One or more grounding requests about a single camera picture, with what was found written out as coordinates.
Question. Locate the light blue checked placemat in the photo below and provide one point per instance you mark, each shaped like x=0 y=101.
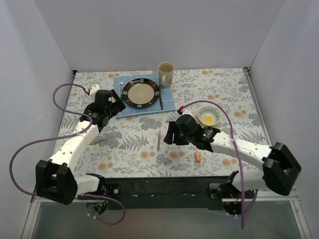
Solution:
x=166 y=96

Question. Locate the black handled fork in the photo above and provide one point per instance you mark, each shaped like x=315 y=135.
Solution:
x=121 y=86

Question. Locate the yellow and blue patterned bowl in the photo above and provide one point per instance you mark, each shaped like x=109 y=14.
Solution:
x=209 y=115

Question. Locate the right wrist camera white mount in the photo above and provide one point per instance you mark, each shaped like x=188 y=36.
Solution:
x=182 y=111

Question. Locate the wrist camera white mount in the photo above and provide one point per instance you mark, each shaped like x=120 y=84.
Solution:
x=182 y=111
x=92 y=89

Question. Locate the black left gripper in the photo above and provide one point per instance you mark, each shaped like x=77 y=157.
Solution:
x=116 y=103

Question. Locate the purple pen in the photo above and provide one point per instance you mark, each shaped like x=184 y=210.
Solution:
x=159 y=141

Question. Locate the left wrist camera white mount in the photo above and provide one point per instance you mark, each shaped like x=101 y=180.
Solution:
x=92 y=89

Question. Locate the aluminium frame rail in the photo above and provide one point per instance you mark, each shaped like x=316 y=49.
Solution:
x=294 y=197

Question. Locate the grey marker with red tip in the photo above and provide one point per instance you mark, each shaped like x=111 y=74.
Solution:
x=95 y=141

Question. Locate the beige floral ceramic mug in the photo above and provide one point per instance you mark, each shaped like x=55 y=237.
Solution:
x=166 y=70

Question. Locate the dark striped rim dinner plate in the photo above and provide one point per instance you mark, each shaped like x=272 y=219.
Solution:
x=140 y=93

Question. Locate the orange pen cap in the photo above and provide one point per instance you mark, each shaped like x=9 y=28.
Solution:
x=197 y=157

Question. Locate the black handled table knife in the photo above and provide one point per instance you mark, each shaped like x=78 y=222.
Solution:
x=160 y=99

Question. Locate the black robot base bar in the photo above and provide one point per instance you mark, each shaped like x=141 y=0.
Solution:
x=169 y=192

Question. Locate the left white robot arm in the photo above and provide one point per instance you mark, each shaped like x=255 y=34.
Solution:
x=54 y=177

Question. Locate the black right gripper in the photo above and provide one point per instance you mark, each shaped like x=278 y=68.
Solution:
x=174 y=133

